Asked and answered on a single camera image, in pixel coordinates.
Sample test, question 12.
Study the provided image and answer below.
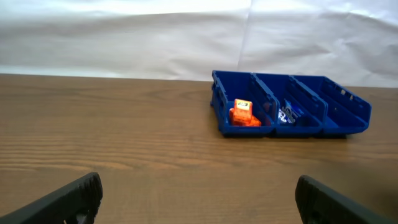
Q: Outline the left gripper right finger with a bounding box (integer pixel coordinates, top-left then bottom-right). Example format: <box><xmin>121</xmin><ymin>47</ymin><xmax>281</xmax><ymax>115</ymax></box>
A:
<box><xmin>294</xmin><ymin>174</ymin><xmax>398</xmax><ymax>224</ymax></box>

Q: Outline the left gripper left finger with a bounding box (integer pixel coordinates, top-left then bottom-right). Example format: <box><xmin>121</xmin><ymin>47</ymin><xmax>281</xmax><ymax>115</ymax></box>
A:
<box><xmin>0</xmin><ymin>172</ymin><xmax>104</xmax><ymax>224</ymax></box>

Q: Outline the blue tray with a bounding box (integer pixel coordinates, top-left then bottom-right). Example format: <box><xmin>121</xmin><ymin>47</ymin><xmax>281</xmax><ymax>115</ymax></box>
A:
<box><xmin>210</xmin><ymin>70</ymin><xmax>373</xmax><ymax>138</ymax></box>

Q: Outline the blue candy pack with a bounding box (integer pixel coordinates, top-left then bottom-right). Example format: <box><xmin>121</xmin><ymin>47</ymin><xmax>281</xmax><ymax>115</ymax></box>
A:
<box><xmin>277</xmin><ymin>106</ymin><xmax>296</xmax><ymax>125</ymax></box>
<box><xmin>283</xmin><ymin>98</ymin><xmax>305</xmax><ymax>121</ymax></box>

